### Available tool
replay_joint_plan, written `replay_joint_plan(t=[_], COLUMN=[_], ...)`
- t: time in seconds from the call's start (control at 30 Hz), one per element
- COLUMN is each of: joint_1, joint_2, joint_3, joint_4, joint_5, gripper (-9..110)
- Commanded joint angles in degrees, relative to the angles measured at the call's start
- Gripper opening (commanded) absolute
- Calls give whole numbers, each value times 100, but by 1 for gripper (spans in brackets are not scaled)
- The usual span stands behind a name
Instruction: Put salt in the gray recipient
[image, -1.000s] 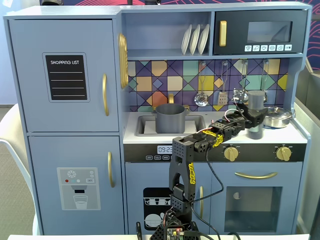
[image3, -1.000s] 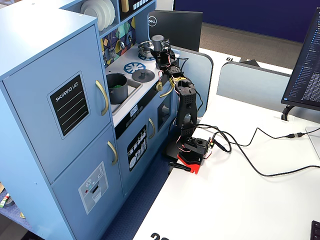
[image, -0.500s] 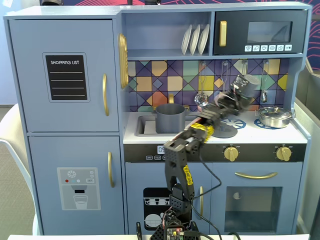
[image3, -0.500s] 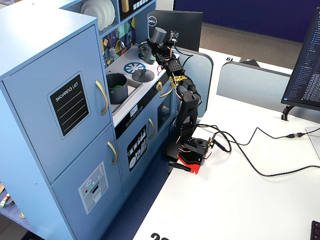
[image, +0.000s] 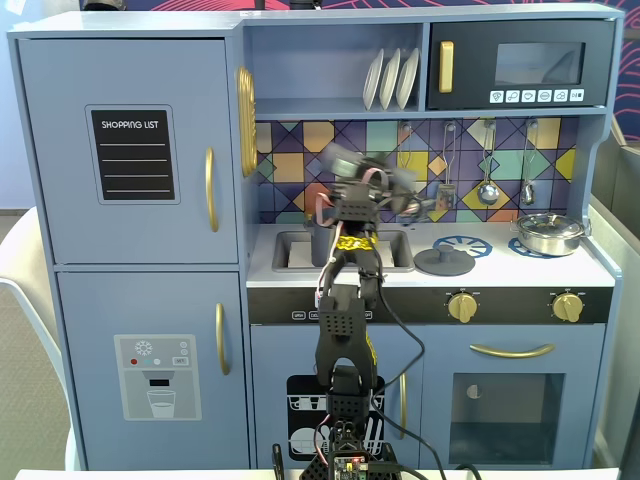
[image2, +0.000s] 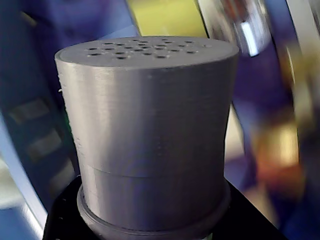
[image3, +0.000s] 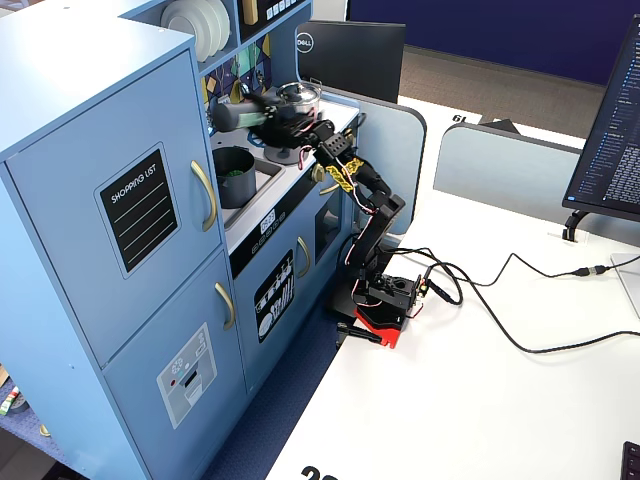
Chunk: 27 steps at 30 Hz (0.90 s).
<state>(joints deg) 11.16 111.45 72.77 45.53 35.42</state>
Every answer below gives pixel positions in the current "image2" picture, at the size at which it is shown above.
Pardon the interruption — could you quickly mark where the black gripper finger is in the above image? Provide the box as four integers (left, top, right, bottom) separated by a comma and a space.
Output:
211, 182, 280, 240
42, 177, 101, 240

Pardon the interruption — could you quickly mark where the gray printed salt shaker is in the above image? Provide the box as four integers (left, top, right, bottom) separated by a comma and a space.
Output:
54, 34, 240, 240

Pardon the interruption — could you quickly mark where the steel toy pot with lid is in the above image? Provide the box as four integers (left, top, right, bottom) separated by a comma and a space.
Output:
194, 0, 320, 191

